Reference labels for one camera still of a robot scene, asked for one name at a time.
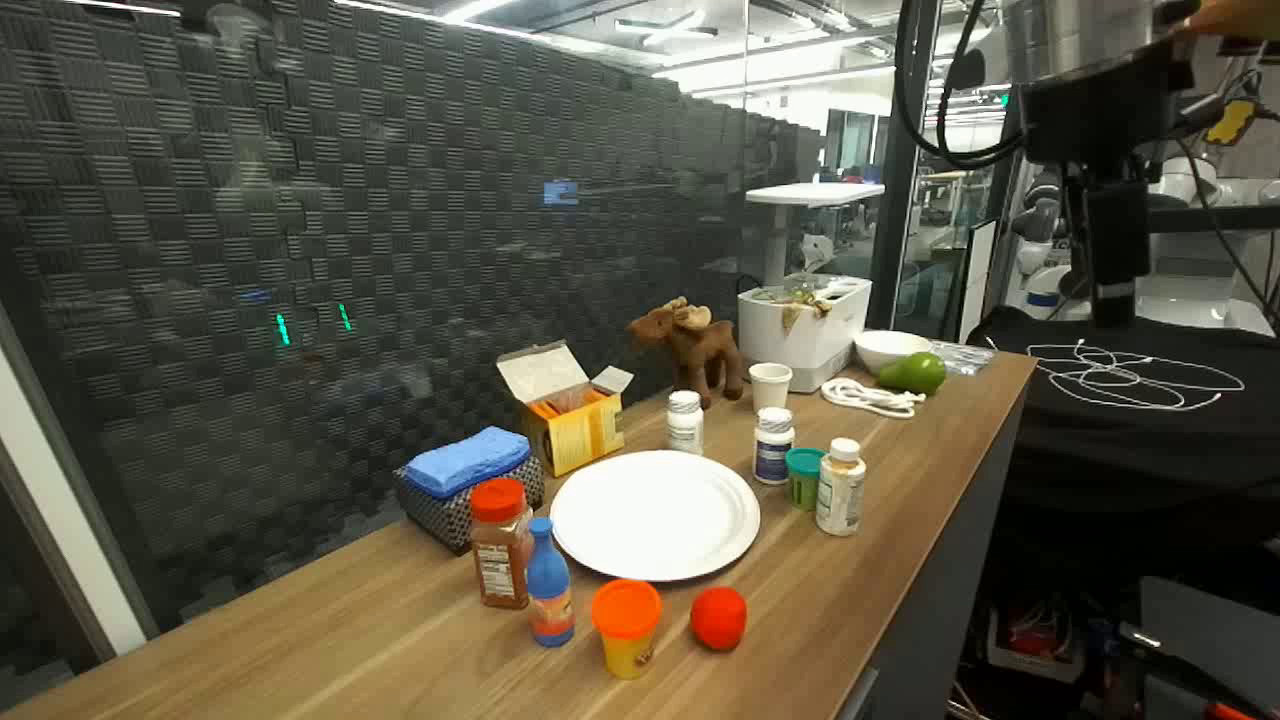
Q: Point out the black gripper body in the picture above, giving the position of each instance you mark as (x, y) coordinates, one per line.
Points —
(1118, 227)

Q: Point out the pill bottle green label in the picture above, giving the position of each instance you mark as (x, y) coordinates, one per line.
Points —
(840, 495)

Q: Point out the pill bottle dark blue label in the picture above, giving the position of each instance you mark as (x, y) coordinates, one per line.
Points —
(772, 453)

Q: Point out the yellow tub orange lid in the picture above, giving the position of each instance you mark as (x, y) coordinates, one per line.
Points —
(627, 621)

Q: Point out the spice jar orange lid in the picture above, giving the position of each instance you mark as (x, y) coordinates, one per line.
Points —
(502, 552)

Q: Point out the white paper plate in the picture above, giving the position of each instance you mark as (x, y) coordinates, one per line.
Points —
(654, 515)

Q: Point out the white background machine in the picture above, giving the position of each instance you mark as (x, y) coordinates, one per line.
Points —
(1053, 286)

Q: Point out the black side table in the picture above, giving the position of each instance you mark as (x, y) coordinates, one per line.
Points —
(1135, 453)

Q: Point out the clear plastic wrapper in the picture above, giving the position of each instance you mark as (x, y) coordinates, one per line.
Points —
(960, 356)

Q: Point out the green fruit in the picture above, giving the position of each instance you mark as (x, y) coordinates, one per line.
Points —
(919, 375)

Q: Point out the white bowl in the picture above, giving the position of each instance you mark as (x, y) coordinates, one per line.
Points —
(884, 351)

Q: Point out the white smart garden appliance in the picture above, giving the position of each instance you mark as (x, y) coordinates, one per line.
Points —
(813, 341)

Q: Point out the dried brown plant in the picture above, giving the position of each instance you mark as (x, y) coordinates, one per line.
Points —
(802, 306)

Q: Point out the red white floor box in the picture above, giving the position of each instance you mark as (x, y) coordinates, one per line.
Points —
(1034, 646)

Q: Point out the brown moose plush toy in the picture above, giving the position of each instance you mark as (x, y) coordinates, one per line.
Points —
(701, 346)

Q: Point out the orange plush ball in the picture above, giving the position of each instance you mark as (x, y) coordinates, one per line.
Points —
(716, 616)

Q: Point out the open yellow cardboard box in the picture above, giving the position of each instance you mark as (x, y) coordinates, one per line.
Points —
(573, 426)

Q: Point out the blue bottle orange label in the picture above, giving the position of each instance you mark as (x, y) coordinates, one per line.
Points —
(549, 587)

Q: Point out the blue folded cloth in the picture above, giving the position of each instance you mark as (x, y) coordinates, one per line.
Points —
(467, 462)

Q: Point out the grey woven basket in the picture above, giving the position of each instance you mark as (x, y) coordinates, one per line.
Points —
(446, 521)

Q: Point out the black upright post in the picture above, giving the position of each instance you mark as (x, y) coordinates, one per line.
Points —
(899, 202)

